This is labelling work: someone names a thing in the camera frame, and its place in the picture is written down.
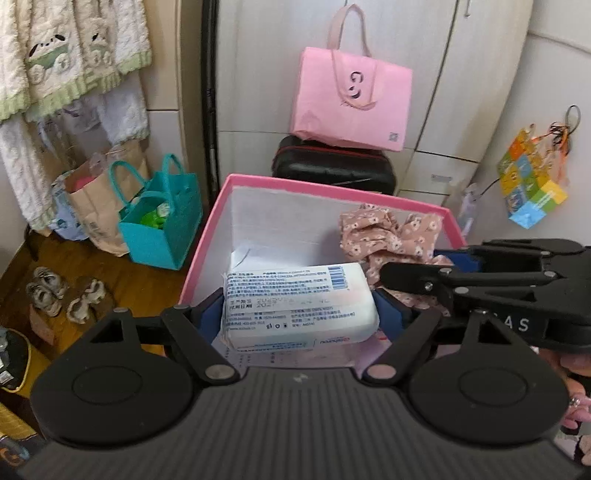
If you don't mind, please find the yellow round container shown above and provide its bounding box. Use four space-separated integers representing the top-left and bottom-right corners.
0 327 48 394

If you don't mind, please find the black vertical pole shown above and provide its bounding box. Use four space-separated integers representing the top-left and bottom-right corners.
201 0 221 205

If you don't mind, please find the cream fluffy cardigan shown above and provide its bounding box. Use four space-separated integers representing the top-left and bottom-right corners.
0 0 153 123

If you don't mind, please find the blue white wet wipes pack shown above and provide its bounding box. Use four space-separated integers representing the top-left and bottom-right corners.
216 248 366 371

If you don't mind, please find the pink cardboard box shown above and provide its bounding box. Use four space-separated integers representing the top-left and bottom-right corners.
179 174 468 371

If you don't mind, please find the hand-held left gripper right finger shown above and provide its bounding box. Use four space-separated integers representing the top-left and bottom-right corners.
362 288 513 384

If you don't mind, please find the grey beige sandal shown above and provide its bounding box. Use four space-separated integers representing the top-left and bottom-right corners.
25 267 71 318
66 277 116 325

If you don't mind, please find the brown paper bag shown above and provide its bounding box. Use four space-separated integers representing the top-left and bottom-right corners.
64 138 151 257

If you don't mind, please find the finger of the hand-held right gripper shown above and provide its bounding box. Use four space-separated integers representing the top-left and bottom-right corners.
379 261 462 317
434 237 587 276

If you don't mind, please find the black hard case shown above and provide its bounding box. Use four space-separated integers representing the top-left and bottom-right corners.
271 135 398 195

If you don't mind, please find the colourful paper gift bag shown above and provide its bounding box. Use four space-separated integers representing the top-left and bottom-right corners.
496 124 570 230

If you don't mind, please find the pink floral cloth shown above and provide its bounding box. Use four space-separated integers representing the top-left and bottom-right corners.
339 203 454 311

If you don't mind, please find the blue white plastic bag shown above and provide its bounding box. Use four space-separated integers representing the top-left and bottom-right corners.
50 170 89 241

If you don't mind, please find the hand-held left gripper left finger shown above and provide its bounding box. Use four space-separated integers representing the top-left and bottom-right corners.
88 288 238 384

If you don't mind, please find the pink tote bag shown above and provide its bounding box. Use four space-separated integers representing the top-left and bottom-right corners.
290 4 413 152

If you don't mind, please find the grey wardrobe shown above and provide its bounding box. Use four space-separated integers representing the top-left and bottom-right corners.
215 0 536 217

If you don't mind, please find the teal tote bag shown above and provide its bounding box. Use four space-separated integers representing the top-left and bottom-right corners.
119 154 204 271

